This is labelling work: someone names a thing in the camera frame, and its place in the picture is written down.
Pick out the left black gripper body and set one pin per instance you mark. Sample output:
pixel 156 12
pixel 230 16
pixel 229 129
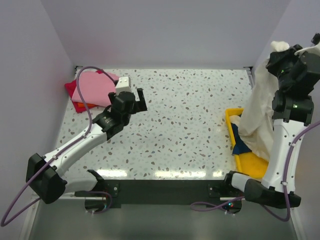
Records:
pixel 112 96

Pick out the orange folded t shirt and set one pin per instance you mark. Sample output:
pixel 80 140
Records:
pixel 80 107

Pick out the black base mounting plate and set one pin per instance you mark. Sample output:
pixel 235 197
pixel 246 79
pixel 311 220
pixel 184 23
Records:
pixel 156 192

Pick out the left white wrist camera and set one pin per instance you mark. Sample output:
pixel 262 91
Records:
pixel 123 85

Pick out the yellow plastic tray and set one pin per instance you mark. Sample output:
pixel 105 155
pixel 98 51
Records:
pixel 246 163

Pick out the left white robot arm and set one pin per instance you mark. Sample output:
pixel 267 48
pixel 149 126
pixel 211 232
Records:
pixel 45 173

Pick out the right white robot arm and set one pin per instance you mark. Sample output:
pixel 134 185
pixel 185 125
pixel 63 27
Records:
pixel 277 187

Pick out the red folded t shirt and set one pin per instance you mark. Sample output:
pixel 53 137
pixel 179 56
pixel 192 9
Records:
pixel 70 87

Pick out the pink folded t shirt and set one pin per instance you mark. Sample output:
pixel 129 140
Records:
pixel 95 87

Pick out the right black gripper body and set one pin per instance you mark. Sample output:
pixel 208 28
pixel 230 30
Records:
pixel 281 65

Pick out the cream t shirt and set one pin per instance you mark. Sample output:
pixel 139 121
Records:
pixel 269 102

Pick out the navy blue t shirt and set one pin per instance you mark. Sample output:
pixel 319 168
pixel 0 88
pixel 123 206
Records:
pixel 240 147

